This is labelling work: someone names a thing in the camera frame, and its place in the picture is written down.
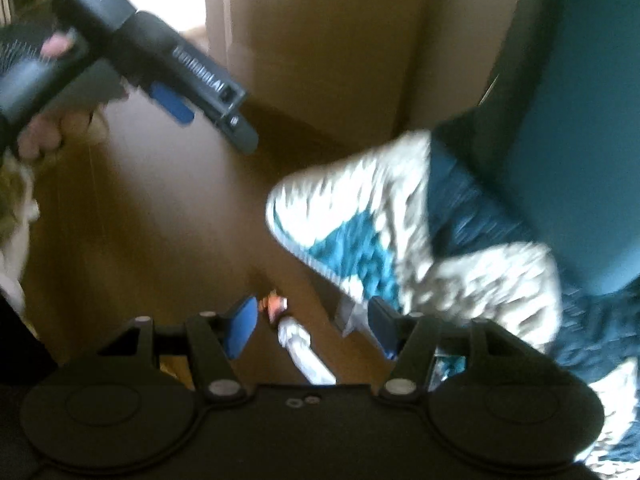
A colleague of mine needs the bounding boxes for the teal white zigzag quilt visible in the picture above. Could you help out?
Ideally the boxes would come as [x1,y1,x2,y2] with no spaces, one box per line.
[265,130,640,466]

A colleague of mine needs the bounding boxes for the person's left hand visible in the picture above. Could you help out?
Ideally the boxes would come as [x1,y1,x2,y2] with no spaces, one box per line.
[17,32,108,161]

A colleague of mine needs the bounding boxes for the teal plastic waste bin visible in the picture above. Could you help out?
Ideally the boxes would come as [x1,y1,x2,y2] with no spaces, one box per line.
[427,0,640,298]

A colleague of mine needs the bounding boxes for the beige wardrobe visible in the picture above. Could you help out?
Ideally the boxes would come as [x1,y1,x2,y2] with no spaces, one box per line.
[202,0,531,141]

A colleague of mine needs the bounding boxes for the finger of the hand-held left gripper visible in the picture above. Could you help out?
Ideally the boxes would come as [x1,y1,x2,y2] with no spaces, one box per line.
[149,83,196,126]
[214,113,259,157]

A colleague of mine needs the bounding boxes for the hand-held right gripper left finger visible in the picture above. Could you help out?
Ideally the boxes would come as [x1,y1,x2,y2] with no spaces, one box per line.
[99,296,260,404]

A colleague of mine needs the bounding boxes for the person's left forearm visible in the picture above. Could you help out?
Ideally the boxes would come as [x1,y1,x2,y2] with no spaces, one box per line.
[0,155,41,311]

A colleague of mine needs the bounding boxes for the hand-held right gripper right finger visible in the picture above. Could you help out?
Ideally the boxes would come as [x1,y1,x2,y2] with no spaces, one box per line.
[366,296,532,404]

